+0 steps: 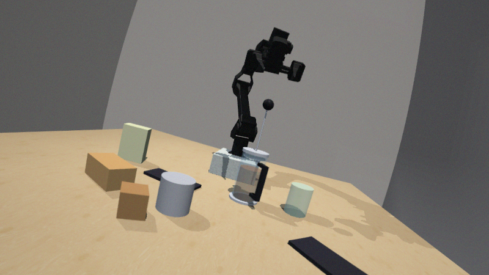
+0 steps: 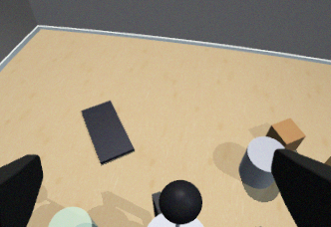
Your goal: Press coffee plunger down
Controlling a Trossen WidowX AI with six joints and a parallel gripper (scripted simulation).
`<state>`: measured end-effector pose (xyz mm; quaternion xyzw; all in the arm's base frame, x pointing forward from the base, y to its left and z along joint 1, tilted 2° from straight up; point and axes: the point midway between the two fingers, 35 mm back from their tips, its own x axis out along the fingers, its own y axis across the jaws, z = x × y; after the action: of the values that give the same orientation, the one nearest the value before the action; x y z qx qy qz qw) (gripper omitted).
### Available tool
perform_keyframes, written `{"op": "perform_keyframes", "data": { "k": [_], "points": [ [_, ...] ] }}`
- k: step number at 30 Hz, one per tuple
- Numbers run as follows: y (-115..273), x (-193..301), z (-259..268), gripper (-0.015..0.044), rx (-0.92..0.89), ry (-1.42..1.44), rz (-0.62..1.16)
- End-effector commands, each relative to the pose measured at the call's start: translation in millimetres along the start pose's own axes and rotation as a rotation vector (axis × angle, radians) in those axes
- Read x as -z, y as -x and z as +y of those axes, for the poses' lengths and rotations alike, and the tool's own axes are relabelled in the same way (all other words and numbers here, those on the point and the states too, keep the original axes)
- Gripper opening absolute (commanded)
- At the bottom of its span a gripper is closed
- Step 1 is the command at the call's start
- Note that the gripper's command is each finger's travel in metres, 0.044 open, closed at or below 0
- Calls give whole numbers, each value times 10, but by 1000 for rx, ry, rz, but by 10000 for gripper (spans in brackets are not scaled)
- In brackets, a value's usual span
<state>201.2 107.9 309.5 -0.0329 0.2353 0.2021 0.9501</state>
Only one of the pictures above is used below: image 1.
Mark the tan rectangular block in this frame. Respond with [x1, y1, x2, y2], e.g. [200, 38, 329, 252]
[85, 153, 137, 192]

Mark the brown cube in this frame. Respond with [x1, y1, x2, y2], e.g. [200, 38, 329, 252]
[116, 181, 149, 221]

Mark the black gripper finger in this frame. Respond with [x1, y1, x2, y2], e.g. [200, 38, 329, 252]
[248, 52, 265, 73]
[288, 62, 302, 81]

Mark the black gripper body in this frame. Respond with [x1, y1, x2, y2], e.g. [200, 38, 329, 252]
[244, 49, 306, 82]

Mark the glass french press with black plunger knob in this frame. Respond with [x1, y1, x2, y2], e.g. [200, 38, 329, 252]
[229, 99, 274, 205]

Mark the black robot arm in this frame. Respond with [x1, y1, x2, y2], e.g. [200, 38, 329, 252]
[228, 27, 293, 157]

